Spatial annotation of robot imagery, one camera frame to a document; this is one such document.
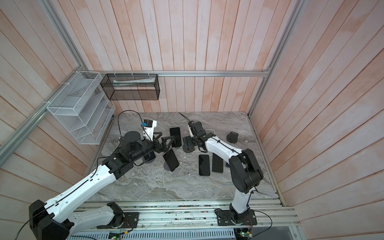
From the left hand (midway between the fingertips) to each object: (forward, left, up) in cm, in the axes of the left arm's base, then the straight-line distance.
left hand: (168, 138), depth 70 cm
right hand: (+14, -11, -19) cm, 26 cm away
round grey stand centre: (+11, -9, -26) cm, 30 cm away
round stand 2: (0, +5, -31) cm, 32 cm away
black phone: (+19, -1, -20) cm, 28 cm away
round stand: (+1, +16, -27) cm, 32 cm away
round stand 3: (+18, -40, -24) cm, 49 cm away
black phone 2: (+1, -20, -30) cm, 36 cm away
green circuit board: (-36, -37, -29) cm, 59 cm away
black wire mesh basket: (+49, +32, -5) cm, 58 cm away
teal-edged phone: (+1, -28, -29) cm, 40 cm away
